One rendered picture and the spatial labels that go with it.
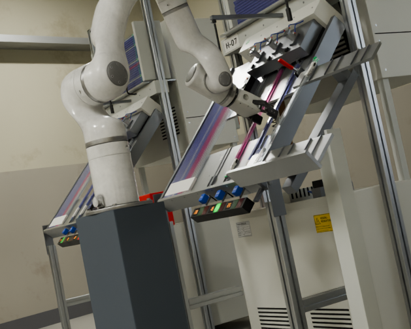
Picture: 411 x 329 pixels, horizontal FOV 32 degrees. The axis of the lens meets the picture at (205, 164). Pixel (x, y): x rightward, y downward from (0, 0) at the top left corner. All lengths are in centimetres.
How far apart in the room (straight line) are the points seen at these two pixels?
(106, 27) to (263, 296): 134
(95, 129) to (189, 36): 51
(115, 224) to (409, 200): 121
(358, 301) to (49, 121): 464
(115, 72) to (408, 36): 130
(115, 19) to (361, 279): 103
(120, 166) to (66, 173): 444
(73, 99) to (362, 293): 99
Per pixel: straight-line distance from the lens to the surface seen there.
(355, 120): 596
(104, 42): 206
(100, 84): 198
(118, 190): 198
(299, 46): 258
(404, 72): 282
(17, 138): 625
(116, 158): 199
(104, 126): 200
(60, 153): 644
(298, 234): 268
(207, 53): 229
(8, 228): 605
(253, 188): 235
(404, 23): 290
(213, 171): 264
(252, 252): 294
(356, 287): 216
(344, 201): 214
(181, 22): 234
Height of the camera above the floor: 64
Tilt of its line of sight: 4 degrees up
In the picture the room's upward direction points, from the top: 11 degrees counter-clockwise
